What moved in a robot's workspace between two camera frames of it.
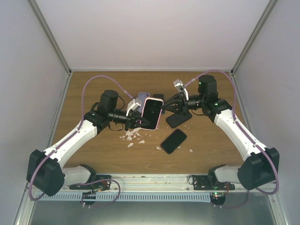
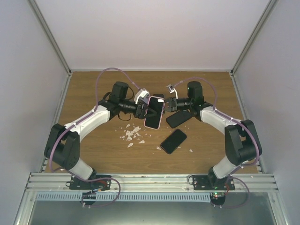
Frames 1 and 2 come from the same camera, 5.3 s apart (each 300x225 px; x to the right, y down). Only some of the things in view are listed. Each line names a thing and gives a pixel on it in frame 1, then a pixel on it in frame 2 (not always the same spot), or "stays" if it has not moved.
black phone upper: (177, 119) stays
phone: (152, 111) stays
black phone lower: (173, 141) stays
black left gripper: (132, 117) to (140, 112)
